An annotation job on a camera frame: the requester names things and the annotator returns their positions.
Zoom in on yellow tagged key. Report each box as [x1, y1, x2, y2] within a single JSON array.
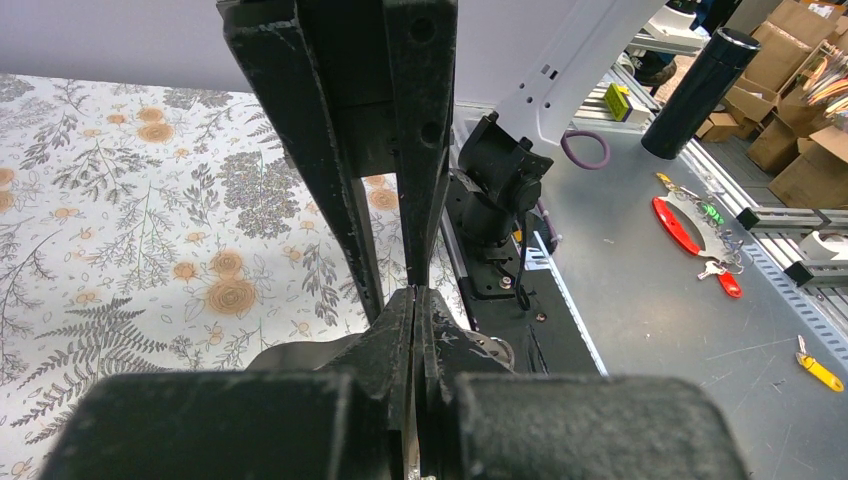
[[795, 335, 845, 393]]

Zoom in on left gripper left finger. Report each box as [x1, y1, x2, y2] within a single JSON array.
[[42, 288, 415, 479]]

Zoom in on floral table mat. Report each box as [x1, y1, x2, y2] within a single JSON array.
[[0, 72, 473, 480]]

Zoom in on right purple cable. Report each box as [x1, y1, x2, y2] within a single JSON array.
[[535, 129, 612, 254]]

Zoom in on red tagged key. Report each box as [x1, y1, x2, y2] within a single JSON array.
[[696, 260, 744, 299]]

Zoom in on cardboard boxes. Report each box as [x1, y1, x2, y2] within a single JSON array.
[[696, 1, 847, 209]]

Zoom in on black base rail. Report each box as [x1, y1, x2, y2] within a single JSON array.
[[442, 172, 601, 376]]

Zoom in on black cylinder bottle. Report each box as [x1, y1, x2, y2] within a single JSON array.
[[641, 27, 761, 160]]

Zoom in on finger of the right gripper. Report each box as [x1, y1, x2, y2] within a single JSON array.
[[383, 1, 458, 286], [217, 1, 384, 322]]

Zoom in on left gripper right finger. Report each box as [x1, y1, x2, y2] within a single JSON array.
[[414, 287, 748, 479]]

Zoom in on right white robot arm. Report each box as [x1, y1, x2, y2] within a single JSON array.
[[217, 1, 661, 323]]

